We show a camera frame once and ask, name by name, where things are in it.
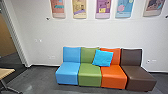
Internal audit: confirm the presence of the wooden door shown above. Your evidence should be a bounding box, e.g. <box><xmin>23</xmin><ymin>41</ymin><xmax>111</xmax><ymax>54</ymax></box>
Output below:
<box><xmin>0</xmin><ymin>13</ymin><xmax>18</xmax><ymax>58</ymax></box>

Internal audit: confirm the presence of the blue square cushion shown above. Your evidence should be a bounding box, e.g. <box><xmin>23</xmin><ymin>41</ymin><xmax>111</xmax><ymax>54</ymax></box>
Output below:
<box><xmin>91</xmin><ymin>49</ymin><xmax>115</xmax><ymax>68</ymax></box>

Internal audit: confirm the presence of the green sofa seat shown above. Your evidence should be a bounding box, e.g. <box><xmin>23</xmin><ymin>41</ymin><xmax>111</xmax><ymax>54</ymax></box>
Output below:
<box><xmin>77</xmin><ymin>46</ymin><xmax>103</xmax><ymax>88</ymax></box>

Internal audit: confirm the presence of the blue sofa seat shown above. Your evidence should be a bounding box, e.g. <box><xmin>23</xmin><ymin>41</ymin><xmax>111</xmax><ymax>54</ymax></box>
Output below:
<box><xmin>54</xmin><ymin>46</ymin><xmax>82</xmax><ymax>86</ymax></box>

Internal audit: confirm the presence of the orange sofa seat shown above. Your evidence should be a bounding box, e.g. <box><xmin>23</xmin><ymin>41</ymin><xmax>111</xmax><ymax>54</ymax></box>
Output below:
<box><xmin>99</xmin><ymin>47</ymin><xmax>128</xmax><ymax>90</ymax></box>

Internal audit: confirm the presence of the brown sofa seat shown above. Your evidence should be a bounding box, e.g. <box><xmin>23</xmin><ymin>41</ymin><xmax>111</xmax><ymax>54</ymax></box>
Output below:
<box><xmin>119</xmin><ymin>48</ymin><xmax>158</xmax><ymax>93</ymax></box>

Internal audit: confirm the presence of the wooden desk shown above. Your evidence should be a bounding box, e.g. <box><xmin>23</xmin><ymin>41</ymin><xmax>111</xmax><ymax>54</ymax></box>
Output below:
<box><xmin>0</xmin><ymin>67</ymin><xmax>23</xmax><ymax>94</ymax></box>

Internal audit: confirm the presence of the white wall outlet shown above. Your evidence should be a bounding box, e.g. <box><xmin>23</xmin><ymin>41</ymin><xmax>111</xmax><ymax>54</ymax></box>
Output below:
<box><xmin>48</xmin><ymin>55</ymin><xmax>57</xmax><ymax>60</ymax></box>
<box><xmin>146</xmin><ymin>59</ymin><xmax>158</xmax><ymax>65</ymax></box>

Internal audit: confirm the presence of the white wall switch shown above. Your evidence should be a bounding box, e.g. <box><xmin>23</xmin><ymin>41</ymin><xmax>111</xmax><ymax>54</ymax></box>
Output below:
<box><xmin>34</xmin><ymin>38</ymin><xmax>44</xmax><ymax>44</ymax></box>

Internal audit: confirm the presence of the pink and teal wall poster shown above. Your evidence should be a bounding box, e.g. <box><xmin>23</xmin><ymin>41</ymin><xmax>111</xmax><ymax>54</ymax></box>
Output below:
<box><xmin>49</xmin><ymin>0</ymin><xmax>66</xmax><ymax>19</ymax></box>

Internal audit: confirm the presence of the light blue wall poster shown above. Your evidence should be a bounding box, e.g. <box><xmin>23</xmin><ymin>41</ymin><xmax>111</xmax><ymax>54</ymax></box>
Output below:
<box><xmin>115</xmin><ymin>0</ymin><xmax>135</xmax><ymax>19</ymax></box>

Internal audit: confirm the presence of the grey and orange wall poster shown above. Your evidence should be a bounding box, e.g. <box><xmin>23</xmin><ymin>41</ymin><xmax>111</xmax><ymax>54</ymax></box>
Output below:
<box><xmin>143</xmin><ymin>0</ymin><xmax>167</xmax><ymax>18</ymax></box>

